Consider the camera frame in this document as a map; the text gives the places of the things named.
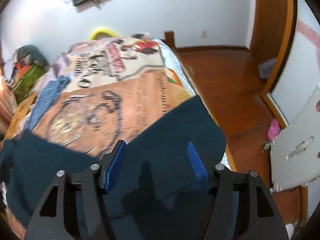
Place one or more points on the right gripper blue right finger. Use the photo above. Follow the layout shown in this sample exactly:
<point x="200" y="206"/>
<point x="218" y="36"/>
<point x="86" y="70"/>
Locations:
<point x="199" y="169"/>

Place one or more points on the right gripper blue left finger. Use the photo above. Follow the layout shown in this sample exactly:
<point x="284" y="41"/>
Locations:
<point x="111" y="165"/>

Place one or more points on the dark teal pants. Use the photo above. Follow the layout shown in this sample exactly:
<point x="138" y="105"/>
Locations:
<point x="156" y="195"/>

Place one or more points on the pink slipper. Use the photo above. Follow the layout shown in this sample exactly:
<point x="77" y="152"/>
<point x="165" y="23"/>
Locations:
<point x="273" y="130"/>

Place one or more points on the folded blue jeans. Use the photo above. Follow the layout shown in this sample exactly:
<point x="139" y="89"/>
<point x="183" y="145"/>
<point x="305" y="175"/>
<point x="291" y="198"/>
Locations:
<point x="46" y="99"/>

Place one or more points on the green storage bag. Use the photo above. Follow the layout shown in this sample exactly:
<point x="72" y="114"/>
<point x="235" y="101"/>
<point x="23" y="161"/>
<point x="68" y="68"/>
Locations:
<point x="25" y="80"/>

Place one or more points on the yellow pillow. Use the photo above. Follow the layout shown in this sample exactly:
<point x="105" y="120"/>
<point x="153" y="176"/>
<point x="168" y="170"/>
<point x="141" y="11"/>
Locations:
<point x="102" y="32"/>

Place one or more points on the white sliding wardrobe door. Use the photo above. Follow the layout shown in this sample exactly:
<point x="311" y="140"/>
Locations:
<point x="296" y="71"/>

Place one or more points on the brown wooden door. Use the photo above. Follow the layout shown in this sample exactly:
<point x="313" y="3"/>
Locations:
<point x="269" y="26"/>

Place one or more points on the wooden bed post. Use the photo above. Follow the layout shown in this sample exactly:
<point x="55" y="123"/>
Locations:
<point x="169" y="39"/>

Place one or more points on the white wall socket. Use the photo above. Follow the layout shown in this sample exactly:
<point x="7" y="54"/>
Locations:
<point x="203" y="34"/>

